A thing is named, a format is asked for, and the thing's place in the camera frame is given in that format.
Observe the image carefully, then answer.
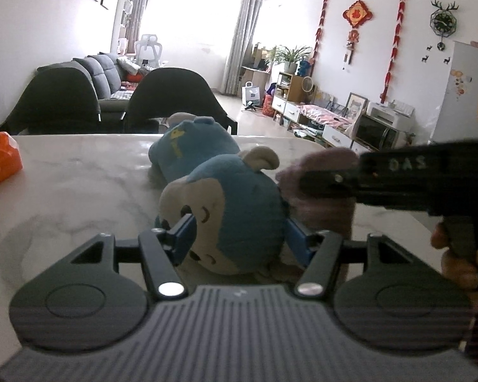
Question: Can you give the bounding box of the wooden shelf cabinet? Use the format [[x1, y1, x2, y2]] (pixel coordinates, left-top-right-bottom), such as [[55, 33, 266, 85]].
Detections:
[[276, 71, 318, 103]]

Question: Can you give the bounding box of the red firecracker string decoration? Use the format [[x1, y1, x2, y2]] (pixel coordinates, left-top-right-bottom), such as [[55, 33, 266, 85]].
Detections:
[[380, 0, 409, 103], [312, 0, 330, 65]]

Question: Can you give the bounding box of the black dining chair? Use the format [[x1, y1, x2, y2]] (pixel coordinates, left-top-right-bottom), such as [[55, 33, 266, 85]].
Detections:
[[123, 67, 239, 135], [0, 66, 103, 135]]

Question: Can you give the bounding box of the person's right hand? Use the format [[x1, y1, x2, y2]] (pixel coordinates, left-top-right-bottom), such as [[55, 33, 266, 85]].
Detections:
[[430, 223, 478, 294]]

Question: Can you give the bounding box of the white shopping bag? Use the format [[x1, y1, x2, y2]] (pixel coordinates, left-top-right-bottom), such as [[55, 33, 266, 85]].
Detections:
[[242, 81, 263, 106]]

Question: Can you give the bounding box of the grey sofa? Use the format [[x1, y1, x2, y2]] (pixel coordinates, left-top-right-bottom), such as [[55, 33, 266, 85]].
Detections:
[[38, 52, 156, 113]]

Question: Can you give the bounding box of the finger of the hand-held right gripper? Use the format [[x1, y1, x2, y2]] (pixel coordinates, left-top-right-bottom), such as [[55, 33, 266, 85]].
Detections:
[[300, 168, 362, 200]]

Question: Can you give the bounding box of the small round fan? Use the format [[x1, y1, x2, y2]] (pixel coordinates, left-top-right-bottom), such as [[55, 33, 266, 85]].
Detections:
[[301, 76, 315, 103]]

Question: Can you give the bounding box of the white printer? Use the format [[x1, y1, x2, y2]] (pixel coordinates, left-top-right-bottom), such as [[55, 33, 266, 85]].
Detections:
[[366, 101, 416, 129]]

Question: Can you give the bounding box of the white bookshelf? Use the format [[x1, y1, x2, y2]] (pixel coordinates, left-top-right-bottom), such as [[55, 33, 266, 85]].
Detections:
[[115, 0, 135, 55]]

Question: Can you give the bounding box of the floral cloth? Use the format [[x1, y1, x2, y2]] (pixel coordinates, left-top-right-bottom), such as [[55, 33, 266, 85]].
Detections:
[[300, 103, 353, 126]]

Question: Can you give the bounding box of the blue monkey plush toy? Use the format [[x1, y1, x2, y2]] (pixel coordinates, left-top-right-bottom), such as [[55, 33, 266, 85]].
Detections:
[[148, 112, 292, 276]]

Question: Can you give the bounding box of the black microwave oven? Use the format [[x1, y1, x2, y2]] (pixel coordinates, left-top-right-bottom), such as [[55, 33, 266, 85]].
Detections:
[[354, 113, 404, 152]]

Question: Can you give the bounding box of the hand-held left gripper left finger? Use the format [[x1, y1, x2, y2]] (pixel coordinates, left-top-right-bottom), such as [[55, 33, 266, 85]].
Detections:
[[66, 214, 198, 301]]

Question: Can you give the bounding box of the red knot wall ornament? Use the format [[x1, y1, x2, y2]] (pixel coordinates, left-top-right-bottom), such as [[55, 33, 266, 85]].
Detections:
[[343, 0, 374, 67]]

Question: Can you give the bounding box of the white refrigerator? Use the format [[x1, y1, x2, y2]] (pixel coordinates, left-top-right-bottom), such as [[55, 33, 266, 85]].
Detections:
[[432, 40, 478, 145]]

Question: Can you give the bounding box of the white office chair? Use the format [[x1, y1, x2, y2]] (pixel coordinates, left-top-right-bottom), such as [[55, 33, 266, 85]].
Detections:
[[134, 34, 164, 65]]

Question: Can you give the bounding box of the white tv cabinet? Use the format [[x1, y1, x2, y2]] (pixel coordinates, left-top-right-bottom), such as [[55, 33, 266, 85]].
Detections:
[[271, 95, 369, 155]]

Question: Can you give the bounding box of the grey curtain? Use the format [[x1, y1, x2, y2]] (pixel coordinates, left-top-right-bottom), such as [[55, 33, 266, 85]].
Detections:
[[129, 0, 157, 54], [219, 0, 270, 96]]

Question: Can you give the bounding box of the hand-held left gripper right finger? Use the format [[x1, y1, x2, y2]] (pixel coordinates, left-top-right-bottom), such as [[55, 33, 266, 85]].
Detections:
[[285, 218, 414, 300]]

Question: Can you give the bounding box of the green potted plant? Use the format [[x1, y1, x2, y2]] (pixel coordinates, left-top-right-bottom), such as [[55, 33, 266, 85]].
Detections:
[[265, 45, 314, 74]]

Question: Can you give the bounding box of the antler wall clock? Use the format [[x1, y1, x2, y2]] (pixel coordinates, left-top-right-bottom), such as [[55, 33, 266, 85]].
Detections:
[[429, 0, 460, 52]]

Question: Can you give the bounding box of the leaning framed picture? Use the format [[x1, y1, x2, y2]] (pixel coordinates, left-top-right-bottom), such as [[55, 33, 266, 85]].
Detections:
[[344, 92, 368, 129]]

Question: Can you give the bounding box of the mauve plush toy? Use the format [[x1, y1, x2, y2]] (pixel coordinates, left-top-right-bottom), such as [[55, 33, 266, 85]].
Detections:
[[276, 147, 361, 247]]

